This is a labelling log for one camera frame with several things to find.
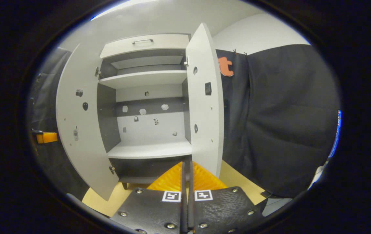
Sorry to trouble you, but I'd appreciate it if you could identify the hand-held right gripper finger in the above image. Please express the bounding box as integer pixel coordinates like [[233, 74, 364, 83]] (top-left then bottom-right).
[[110, 162, 186, 234], [189, 161, 267, 234]]

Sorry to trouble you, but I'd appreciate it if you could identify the beige cabinet drawer front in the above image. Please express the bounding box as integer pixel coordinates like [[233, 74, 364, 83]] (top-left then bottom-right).
[[100, 33, 191, 59]]

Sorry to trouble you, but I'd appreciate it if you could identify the beige double-door shoe cabinet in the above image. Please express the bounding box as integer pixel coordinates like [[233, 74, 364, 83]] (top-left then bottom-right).
[[56, 22, 225, 201]]

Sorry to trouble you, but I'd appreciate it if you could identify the white cabinet shelf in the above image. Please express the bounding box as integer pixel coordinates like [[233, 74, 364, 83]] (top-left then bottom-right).
[[107, 140, 192, 160], [98, 70, 187, 89], [111, 55, 184, 70]]

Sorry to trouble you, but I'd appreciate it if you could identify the beige cabinet door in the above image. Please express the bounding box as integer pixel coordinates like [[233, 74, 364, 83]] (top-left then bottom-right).
[[56, 42, 120, 201], [185, 22, 225, 178]]

